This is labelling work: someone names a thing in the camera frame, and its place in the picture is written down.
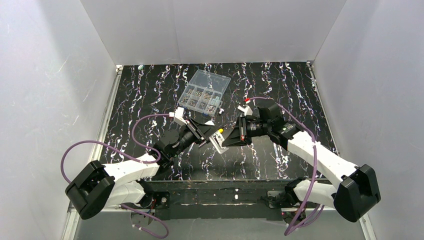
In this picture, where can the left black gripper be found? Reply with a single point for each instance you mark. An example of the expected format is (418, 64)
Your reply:
(197, 131)

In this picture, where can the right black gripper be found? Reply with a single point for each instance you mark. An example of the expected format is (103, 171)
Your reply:
(242, 131)

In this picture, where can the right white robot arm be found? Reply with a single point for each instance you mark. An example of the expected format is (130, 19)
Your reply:
(352, 190)

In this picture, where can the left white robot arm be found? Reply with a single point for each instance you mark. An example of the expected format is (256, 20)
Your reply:
(102, 185)

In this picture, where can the clear plastic screw organizer box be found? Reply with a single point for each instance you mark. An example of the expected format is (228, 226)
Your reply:
(204, 92)

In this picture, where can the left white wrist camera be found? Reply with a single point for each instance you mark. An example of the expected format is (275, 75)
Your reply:
(177, 116)

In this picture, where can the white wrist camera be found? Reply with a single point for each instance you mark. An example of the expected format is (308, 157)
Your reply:
(177, 116)
(245, 108)

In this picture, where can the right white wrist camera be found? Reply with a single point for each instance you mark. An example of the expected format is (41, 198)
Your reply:
(245, 108)

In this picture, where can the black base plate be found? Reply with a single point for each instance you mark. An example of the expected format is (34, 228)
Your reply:
(218, 199)

